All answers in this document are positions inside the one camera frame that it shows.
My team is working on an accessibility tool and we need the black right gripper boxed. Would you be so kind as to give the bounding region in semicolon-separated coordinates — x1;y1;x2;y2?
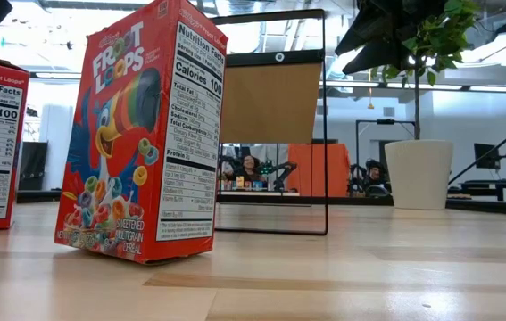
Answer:
335;0;449;75

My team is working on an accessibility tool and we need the green leafy plant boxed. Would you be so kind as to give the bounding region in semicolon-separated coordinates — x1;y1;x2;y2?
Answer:
354;0;481;142

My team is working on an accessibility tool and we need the person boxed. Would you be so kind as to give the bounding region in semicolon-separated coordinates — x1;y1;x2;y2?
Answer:
234;154;265;183
365;159;390;188

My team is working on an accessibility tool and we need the orange cloth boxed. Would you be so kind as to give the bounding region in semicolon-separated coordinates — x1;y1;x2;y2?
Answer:
286;143;352;198

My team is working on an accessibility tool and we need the white plant pot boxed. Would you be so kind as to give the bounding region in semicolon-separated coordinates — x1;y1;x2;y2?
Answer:
384;139;454;210

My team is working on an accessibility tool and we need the black monitor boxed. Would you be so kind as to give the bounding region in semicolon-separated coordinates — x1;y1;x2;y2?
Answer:
474;142;502;170

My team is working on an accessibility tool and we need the black background desk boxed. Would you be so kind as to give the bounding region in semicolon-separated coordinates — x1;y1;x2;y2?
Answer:
447;177;506;202

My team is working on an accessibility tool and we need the white column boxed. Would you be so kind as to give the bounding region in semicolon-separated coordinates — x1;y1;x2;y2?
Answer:
39;103;75;192

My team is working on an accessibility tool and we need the dark grey cover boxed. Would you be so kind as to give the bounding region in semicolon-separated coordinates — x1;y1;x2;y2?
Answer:
18;141;49;192

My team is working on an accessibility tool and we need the black metal stand frame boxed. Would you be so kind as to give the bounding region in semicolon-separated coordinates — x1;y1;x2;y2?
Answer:
354;119;417;166

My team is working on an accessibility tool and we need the wooden shelf with black frame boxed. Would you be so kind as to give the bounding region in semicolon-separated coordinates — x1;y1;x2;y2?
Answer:
211;8;328;236

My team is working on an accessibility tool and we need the black table frame rail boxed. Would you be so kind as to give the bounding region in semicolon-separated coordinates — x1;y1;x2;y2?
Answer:
16;189;396;207

